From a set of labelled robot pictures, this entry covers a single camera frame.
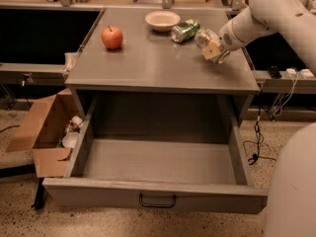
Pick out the cardboard box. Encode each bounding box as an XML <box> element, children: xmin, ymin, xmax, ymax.
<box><xmin>6</xmin><ymin>89</ymin><xmax>79</xmax><ymax>178</ymax></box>

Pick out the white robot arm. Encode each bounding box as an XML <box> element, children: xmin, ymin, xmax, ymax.
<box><xmin>202</xmin><ymin>0</ymin><xmax>316</xmax><ymax>237</ymax></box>

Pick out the white cup in box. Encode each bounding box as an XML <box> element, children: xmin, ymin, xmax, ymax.
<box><xmin>62</xmin><ymin>132</ymin><xmax>79</xmax><ymax>148</ymax></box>

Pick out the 7up can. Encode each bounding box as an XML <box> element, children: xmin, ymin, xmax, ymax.
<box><xmin>195</xmin><ymin>28</ymin><xmax>230</xmax><ymax>64</ymax></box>

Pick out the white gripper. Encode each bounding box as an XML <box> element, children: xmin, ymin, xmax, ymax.
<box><xmin>202</xmin><ymin>21</ymin><xmax>246</xmax><ymax>60</ymax></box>

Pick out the grey cabinet counter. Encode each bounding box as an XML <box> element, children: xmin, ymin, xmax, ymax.
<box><xmin>66</xmin><ymin>7</ymin><xmax>259</xmax><ymax>130</ymax></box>

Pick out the white power adapter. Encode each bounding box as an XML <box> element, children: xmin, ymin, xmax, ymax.
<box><xmin>285</xmin><ymin>68</ymin><xmax>297</xmax><ymax>77</ymax></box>

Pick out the white bowl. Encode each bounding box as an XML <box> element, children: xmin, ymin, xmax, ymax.
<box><xmin>145</xmin><ymin>11</ymin><xmax>181</xmax><ymax>33</ymax></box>

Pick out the black drawer handle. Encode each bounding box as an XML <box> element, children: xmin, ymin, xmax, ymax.
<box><xmin>138</xmin><ymin>194</ymin><xmax>177</xmax><ymax>208</ymax></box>

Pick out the red apple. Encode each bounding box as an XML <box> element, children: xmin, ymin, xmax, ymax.
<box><xmin>102</xmin><ymin>26</ymin><xmax>123</xmax><ymax>50</ymax></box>

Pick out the black floor cable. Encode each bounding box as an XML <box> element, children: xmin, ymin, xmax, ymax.
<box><xmin>242</xmin><ymin>106</ymin><xmax>277</xmax><ymax>166</ymax></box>

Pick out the green soda can on counter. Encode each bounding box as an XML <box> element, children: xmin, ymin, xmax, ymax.
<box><xmin>171</xmin><ymin>19</ymin><xmax>200</xmax><ymax>43</ymax></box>

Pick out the black device on shelf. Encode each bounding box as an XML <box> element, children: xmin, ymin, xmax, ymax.
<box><xmin>267</xmin><ymin>66</ymin><xmax>281</xmax><ymax>79</ymax></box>

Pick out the open grey drawer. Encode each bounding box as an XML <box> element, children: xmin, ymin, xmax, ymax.
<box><xmin>43</xmin><ymin>96</ymin><xmax>268</xmax><ymax>214</ymax></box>

